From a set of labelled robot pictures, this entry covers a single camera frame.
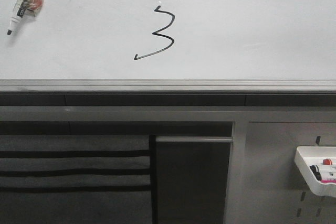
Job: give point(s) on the white black dry-erase marker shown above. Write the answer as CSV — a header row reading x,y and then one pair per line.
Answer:
x,y
19,10

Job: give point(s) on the dark grey flat panel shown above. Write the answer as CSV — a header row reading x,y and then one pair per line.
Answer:
x,y
192,178

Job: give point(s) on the grey pegboard panel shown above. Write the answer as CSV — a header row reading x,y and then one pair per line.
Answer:
x,y
272,190

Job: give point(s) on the grey fabric pocket organizer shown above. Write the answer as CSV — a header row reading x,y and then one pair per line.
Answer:
x,y
78,179

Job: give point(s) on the black capped marker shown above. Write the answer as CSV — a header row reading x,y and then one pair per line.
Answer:
x,y
321,172

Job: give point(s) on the white plastic tray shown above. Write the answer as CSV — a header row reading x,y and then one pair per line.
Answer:
x,y
306,156

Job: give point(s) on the red capped marker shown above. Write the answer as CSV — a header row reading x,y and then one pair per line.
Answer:
x,y
328,162

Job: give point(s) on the pink marker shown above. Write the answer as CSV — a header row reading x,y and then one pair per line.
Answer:
x,y
329,180

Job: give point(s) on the white whiteboard with metal frame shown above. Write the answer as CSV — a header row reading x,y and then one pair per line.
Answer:
x,y
171,45

